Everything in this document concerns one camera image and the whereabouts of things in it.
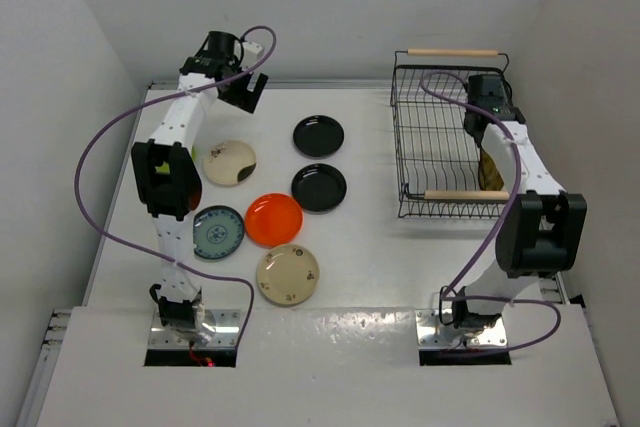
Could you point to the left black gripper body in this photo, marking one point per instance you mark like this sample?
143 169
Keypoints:
237 95

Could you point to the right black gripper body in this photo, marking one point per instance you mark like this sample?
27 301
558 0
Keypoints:
465 120

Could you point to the yellow patterned plate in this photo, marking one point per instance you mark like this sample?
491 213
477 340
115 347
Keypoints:
489 178

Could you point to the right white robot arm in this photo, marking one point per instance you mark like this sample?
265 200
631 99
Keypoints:
539 230

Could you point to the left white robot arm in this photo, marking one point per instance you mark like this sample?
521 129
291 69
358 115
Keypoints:
167 180

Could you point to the cream plate with black patch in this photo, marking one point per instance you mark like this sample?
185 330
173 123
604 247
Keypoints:
230 163

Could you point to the orange plate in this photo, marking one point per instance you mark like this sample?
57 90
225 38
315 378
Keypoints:
273 219

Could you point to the blue patterned plate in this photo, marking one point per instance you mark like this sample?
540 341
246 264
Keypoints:
218 231

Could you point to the cream plate with flowers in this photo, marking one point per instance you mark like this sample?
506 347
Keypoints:
288 275

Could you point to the black wire dish rack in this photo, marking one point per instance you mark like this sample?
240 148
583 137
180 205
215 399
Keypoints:
432 150

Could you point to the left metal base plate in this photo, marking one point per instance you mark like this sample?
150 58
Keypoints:
218 330

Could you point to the metal base plate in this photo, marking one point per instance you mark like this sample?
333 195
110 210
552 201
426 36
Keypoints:
218 330
434 333

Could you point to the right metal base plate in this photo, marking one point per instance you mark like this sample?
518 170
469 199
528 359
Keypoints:
434 333

